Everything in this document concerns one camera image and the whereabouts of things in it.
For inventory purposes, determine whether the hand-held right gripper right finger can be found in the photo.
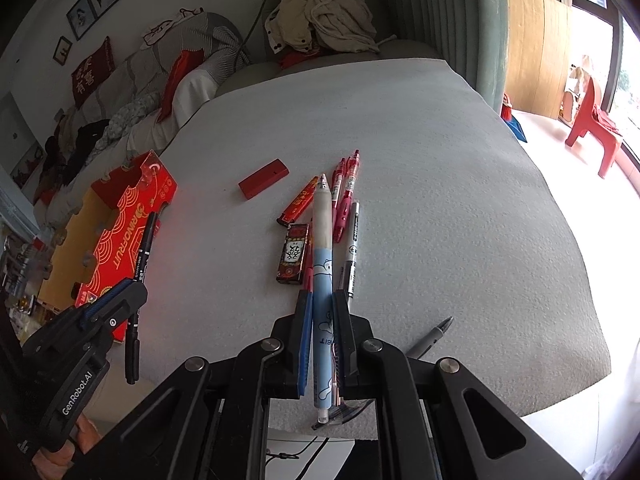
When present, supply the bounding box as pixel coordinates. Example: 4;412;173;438
333;289;585;480

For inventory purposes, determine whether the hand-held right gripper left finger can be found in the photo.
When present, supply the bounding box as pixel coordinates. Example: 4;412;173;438
82;290;314;480

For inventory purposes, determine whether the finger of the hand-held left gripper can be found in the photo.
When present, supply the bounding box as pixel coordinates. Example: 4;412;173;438
87;305;143;361
75;279;150;330

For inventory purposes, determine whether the red cardboard box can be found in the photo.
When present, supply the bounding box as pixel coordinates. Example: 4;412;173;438
37;150;180;343

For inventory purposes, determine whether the red and black pack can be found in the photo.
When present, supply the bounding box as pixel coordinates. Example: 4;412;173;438
276;223;312;283

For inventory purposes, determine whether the blue and white pen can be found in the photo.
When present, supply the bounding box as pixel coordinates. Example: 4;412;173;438
311;173;335;423

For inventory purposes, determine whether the person's left hand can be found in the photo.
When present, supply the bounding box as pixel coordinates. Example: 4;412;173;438
30;414;103;480

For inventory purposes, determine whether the grey pen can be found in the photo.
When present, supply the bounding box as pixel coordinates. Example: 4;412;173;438
405;316;455;360

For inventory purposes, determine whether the black and white marker pen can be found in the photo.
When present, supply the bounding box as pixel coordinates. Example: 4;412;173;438
341;201;361;301

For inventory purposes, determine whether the black clothing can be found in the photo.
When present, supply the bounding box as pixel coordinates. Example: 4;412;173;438
45;119;111;176

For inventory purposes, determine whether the long red pen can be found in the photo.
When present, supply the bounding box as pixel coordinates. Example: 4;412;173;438
332;149;362;243

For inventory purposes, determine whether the short red pen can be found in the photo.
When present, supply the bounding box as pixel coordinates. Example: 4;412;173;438
330;157;348;211

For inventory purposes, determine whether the small red rectangular box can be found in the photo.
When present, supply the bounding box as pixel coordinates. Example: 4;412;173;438
238;158;291;199

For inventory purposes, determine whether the white foam table cover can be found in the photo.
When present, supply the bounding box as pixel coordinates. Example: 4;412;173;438
82;57;613;441

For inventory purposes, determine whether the white pillow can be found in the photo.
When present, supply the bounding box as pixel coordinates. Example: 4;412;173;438
172;67;221;128

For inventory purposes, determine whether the dark red printed cushion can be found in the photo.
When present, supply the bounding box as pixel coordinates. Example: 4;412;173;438
71;36;117;108

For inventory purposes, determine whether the red cloth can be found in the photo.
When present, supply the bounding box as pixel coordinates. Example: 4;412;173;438
161;50;206;116

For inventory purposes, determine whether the grey sofa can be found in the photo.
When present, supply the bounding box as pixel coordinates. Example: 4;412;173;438
215;0;446;101

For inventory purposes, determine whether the red plastic chair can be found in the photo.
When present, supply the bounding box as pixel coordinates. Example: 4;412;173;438
565;76;625;180

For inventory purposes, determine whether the pile of beige clothes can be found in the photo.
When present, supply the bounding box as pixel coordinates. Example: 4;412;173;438
264;0;378;56

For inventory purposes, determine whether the green curtain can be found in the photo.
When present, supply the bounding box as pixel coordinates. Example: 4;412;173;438
372;0;511;113

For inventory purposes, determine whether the wooden board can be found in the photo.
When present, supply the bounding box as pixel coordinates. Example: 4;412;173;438
506;0;573;120

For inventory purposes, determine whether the grey cable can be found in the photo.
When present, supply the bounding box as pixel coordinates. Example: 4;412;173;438
235;0;278;66

